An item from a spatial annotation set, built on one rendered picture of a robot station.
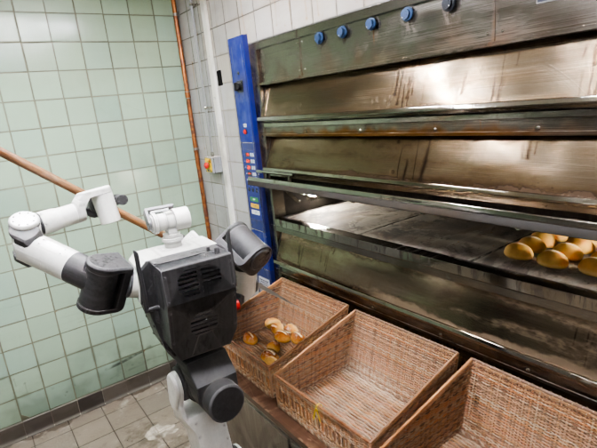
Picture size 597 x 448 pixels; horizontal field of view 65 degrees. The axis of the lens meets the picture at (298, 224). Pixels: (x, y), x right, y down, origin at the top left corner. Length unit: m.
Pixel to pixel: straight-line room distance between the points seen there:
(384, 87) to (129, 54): 1.83
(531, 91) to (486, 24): 0.26
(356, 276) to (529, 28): 1.20
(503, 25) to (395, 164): 0.59
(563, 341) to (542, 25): 0.91
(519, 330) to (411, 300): 0.44
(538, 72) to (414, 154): 0.51
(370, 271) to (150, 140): 1.76
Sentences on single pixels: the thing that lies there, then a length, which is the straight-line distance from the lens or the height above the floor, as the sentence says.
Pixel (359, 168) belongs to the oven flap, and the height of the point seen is 1.50.
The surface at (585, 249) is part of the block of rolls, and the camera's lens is 1.90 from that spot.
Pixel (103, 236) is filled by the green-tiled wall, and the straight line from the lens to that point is 3.17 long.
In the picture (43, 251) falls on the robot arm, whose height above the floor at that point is 1.46.
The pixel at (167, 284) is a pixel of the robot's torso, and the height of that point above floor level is 1.37.
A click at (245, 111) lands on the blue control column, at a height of 1.77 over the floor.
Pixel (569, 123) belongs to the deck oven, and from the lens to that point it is 1.47.
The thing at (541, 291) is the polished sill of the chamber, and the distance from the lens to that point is 1.61.
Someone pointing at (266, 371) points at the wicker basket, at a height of 0.71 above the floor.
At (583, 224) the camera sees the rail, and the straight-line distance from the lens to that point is 1.34.
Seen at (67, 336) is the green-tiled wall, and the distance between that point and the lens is 3.29.
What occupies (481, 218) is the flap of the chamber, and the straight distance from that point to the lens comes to 1.46.
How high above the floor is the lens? 1.79
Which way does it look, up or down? 15 degrees down
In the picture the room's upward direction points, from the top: 6 degrees counter-clockwise
